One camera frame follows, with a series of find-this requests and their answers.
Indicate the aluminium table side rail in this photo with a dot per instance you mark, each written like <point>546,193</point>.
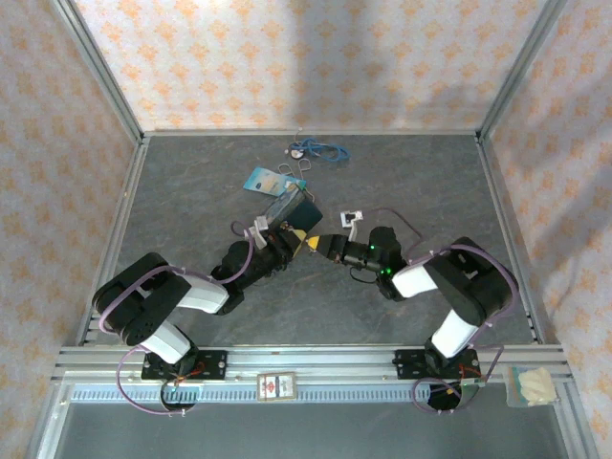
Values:
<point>511,229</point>
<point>115,239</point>

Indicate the plastic bag with white gloves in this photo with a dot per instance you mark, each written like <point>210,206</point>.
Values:
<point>533,385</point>

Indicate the blue stethoscope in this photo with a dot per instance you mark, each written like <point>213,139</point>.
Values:
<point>297,153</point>

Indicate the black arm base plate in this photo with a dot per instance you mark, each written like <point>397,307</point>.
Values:
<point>406,365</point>
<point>212,365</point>

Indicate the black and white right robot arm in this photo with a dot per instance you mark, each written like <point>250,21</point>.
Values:
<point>473,282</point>

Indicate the aluminium frame corner post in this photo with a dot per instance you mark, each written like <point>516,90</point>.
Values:
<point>102,76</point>
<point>521,67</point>

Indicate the thin aluminium table edge rail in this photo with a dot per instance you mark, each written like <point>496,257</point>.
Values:
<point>382,133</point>

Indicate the long aluminium mounting rail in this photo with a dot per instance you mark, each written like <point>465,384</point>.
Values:
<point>311,358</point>

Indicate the aluminium lower frame bar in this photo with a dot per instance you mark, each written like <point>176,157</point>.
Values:
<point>48,421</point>
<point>578,421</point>

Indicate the blue cotton swab packet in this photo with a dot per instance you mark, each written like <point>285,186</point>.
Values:
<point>268,181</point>

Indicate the green circuit board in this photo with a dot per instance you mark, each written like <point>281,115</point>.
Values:
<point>471,388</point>

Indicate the dark teal box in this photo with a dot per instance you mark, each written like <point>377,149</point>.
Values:
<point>306,215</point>

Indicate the red and white label card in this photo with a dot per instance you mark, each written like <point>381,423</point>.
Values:
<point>277,386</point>

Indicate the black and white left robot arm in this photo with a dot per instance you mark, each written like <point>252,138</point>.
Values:
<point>143,296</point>

